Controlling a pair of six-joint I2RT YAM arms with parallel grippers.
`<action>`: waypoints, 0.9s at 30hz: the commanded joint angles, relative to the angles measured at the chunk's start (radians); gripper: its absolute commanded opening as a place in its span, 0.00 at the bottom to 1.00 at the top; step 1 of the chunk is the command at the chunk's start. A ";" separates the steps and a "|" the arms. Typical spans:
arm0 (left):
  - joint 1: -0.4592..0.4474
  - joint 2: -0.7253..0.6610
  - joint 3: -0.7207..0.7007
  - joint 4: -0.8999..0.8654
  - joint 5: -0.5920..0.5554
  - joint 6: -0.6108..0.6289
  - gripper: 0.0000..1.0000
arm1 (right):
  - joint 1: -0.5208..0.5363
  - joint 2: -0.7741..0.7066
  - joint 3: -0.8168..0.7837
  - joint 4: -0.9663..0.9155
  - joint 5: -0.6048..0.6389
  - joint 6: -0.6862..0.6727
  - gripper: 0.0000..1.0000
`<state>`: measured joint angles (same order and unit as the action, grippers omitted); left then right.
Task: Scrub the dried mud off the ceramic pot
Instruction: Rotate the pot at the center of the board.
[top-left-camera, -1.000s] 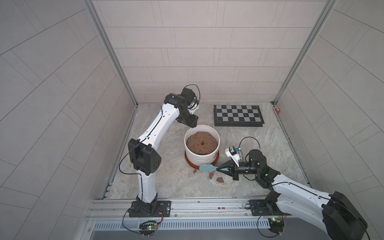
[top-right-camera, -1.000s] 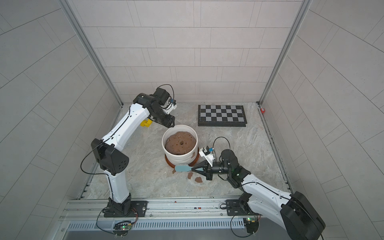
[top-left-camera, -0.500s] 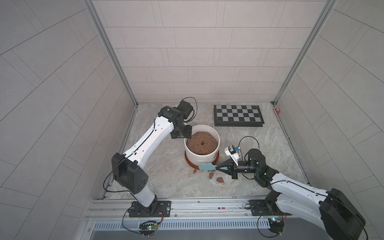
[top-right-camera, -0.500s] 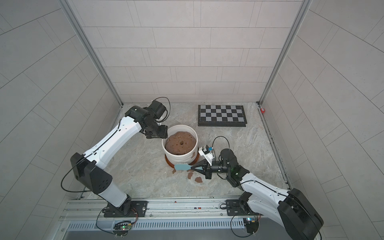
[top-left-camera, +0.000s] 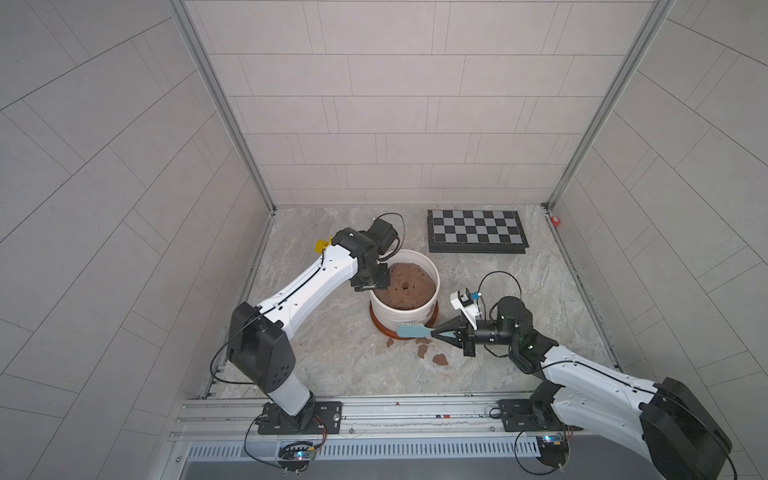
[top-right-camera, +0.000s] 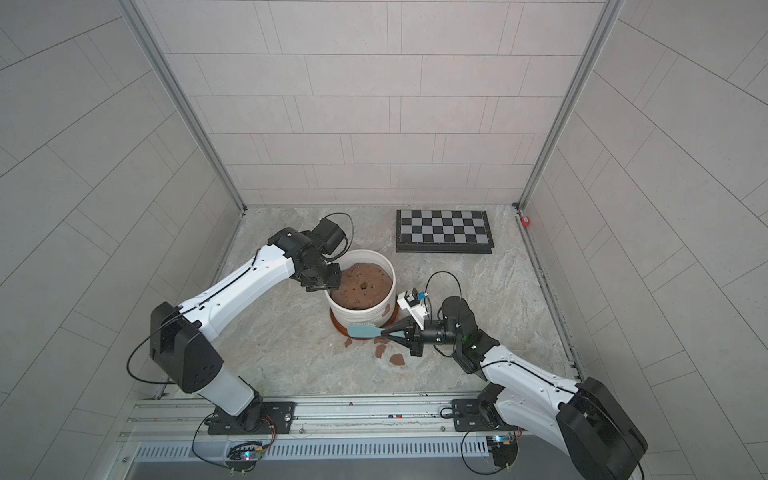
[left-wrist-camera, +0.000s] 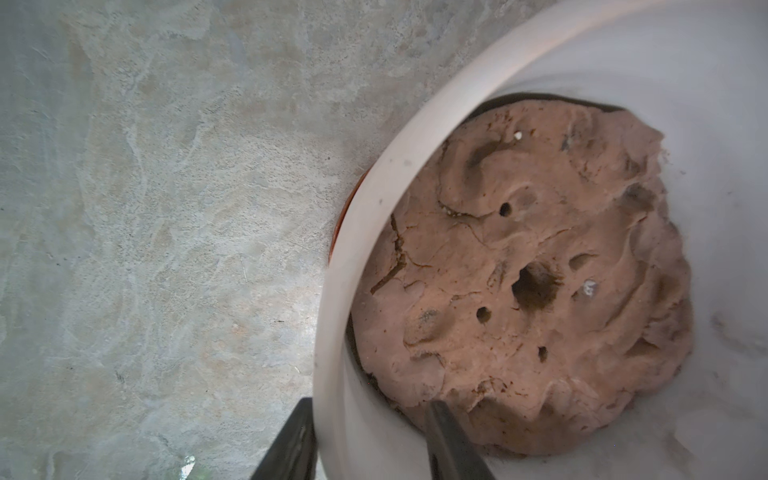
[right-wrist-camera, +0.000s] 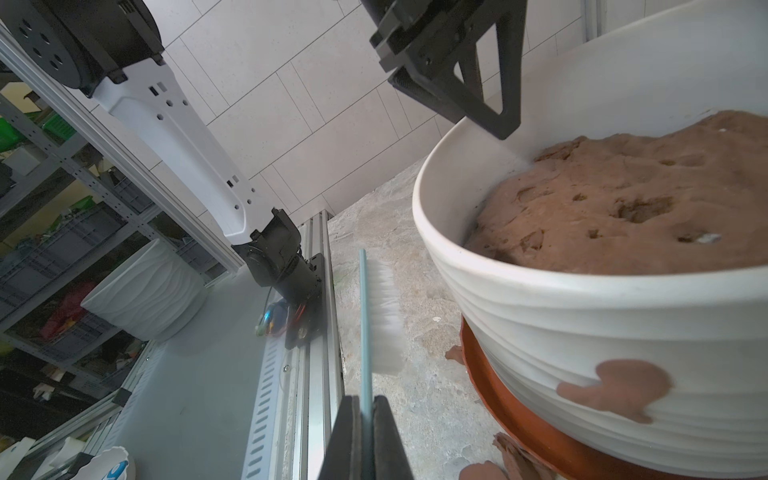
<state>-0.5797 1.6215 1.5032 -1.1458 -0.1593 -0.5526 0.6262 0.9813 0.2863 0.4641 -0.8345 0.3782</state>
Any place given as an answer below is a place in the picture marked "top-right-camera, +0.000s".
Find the black and grey chessboard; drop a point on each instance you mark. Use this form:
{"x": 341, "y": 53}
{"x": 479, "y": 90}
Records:
{"x": 443, "y": 231}

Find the mud chunk on table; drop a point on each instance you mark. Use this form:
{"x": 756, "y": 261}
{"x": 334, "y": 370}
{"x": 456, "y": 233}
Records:
{"x": 397, "y": 360}

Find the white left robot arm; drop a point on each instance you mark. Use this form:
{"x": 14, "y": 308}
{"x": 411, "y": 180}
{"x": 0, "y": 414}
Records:
{"x": 181, "y": 337}

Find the green circuit board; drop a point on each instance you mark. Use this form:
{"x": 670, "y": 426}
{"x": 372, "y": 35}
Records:
{"x": 503, "y": 450}
{"x": 244, "y": 456}

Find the left green circuit board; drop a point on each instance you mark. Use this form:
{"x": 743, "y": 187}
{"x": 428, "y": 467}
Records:
{"x": 244, "y": 456}

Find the white ceramic pot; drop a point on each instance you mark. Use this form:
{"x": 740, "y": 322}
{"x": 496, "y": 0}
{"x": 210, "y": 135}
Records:
{"x": 368, "y": 280}

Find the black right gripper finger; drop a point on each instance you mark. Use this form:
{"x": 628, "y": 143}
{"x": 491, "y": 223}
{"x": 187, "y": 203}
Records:
{"x": 402, "y": 340}
{"x": 403, "y": 328}

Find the terracotta saucer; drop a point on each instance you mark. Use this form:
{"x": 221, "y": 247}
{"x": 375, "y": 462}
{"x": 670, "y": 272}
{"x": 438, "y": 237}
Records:
{"x": 378, "y": 316}

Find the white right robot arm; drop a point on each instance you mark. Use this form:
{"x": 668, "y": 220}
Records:
{"x": 581, "y": 418}

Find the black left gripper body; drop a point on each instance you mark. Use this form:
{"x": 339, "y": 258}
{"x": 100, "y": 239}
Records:
{"x": 320, "y": 261}

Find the right green circuit board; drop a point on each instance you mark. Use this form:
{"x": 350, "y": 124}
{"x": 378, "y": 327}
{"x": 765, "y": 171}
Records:
{"x": 503, "y": 450}

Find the aluminium corner post right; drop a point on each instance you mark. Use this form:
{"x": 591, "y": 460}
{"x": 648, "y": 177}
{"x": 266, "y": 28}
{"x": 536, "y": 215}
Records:
{"x": 605, "y": 22}

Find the teal scrubbing brush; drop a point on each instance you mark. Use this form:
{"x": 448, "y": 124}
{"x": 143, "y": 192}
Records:
{"x": 364, "y": 331}

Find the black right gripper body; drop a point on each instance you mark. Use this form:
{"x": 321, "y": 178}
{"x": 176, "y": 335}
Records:
{"x": 435, "y": 334}

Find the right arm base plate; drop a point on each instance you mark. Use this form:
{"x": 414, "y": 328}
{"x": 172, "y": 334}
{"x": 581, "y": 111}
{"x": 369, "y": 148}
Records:
{"x": 474, "y": 414}

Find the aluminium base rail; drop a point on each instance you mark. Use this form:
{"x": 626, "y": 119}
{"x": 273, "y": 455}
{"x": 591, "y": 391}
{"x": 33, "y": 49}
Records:
{"x": 324, "y": 427}

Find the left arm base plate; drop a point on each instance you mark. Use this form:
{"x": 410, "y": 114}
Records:
{"x": 273, "y": 417}

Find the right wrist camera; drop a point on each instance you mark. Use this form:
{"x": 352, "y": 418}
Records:
{"x": 415, "y": 303}

